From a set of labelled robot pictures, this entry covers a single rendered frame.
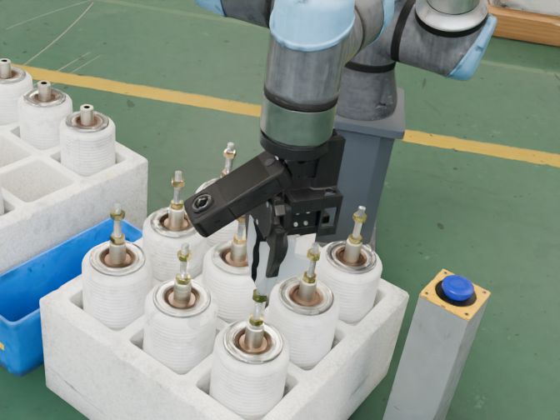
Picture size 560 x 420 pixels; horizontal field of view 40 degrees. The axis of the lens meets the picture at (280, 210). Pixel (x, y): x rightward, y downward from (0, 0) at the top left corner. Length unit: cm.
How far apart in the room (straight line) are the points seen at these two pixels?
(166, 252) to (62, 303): 16
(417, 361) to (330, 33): 50
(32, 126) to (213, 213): 73
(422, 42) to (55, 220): 68
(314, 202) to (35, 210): 61
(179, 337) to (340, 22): 47
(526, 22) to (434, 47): 156
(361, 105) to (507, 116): 95
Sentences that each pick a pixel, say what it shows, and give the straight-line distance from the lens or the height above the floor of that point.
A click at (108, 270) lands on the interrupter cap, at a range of 105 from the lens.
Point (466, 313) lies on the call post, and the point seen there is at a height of 31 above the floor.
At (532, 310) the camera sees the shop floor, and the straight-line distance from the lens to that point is 155.
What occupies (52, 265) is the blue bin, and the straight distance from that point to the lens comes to 133.
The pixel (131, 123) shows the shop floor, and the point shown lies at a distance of 191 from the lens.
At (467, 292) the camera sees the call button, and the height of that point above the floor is 33.
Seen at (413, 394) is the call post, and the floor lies 15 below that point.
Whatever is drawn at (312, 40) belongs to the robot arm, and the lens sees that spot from 71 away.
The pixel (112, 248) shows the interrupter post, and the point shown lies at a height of 28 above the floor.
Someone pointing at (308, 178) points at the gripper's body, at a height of 50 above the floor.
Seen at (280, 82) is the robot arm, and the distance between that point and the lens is 73.
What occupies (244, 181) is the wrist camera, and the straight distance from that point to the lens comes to 79.
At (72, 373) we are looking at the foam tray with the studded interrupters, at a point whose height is 8.
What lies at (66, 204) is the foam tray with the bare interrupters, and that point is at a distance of 133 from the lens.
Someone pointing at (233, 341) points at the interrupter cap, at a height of 25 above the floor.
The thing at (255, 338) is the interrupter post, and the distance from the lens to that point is 94.
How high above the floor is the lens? 93
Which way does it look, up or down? 34 degrees down
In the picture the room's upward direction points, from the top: 8 degrees clockwise
